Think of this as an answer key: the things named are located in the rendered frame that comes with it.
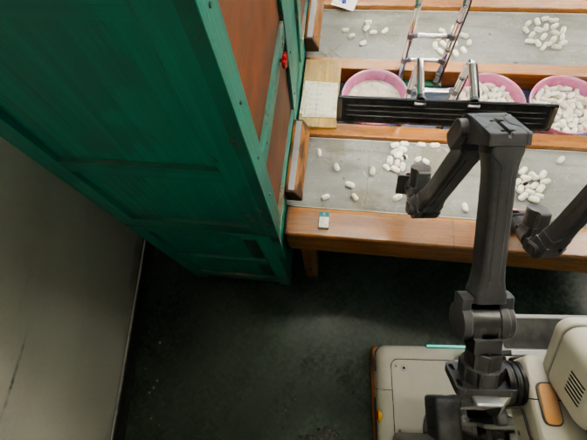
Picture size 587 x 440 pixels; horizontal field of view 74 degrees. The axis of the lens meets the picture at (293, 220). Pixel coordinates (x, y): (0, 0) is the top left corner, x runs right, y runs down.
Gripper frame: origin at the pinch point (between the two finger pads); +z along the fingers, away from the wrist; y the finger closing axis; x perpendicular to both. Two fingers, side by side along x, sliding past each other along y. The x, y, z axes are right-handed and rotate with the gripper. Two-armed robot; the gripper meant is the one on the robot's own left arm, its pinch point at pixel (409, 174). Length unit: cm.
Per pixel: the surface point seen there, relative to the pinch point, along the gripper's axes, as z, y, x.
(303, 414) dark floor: -12, 31, 122
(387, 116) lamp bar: -7.3, 10.9, -21.2
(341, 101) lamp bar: -7.7, 24.7, -25.0
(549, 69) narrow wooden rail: 49, -56, -29
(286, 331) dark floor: 17, 43, 98
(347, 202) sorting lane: 2.4, 19.9, 13.6
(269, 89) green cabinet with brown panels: -26, 43, -31
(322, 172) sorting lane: 11.3, 29.9, 6.3
